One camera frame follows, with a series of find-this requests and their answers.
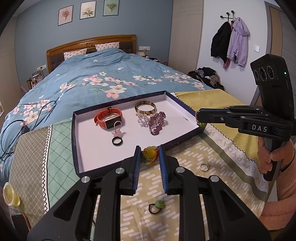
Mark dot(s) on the beige wardrobe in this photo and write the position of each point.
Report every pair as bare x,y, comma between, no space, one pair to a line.
7,58
185,34

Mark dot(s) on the framed green leaf picture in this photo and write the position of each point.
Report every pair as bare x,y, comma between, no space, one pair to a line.
110,7

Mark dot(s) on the brown horn bangle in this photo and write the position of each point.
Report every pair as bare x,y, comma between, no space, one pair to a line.
145,113

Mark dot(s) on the orange smart watch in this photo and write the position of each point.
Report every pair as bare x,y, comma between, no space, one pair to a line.
101,115

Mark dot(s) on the white light switch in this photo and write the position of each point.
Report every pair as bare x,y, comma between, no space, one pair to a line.
256,48

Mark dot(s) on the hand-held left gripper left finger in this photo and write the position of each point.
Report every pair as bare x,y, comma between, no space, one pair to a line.
136,169

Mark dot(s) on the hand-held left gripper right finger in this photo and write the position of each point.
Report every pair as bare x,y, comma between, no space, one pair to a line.
163,169

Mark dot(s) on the person's right forearm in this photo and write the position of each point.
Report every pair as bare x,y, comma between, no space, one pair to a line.
279,204

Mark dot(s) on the person's right hand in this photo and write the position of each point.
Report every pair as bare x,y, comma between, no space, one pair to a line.
263,160

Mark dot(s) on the small yellow jelly cup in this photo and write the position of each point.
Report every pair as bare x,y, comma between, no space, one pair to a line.
10,192

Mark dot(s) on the framed pink flower picture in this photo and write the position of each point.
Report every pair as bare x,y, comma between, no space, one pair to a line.
66,16

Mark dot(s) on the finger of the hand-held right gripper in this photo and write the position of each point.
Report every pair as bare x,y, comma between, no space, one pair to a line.
249,110
217,118

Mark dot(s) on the cluttered bedside table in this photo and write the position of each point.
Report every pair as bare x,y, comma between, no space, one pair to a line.
34,78

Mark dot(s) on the white patterned pillow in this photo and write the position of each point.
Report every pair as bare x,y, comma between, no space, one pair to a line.
107,46
75,54

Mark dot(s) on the pile of dark clothes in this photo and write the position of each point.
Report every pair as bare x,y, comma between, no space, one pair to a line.
208,76

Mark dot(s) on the black wall coat hooks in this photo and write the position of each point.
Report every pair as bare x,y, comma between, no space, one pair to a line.
227,15

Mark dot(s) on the purple jacket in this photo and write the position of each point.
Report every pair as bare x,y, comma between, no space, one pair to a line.
239,41

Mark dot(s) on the black jacket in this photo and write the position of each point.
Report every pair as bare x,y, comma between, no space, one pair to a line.
220,41

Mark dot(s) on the dark blue cardboard box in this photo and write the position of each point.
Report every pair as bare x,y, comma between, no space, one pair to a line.
92,139

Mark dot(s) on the dark smartphone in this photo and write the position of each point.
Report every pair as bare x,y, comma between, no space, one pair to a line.
19,221

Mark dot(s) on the bed with blue floral duvet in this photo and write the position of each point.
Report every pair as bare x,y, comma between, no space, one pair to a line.
92,69

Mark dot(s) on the white wall socket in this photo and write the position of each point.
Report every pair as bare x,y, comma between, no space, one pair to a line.
144,48
41,67

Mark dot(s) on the framed white flower picture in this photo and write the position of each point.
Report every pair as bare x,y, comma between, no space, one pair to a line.
87,9

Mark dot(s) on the wooden headboard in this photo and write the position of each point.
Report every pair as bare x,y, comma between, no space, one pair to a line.
92,40

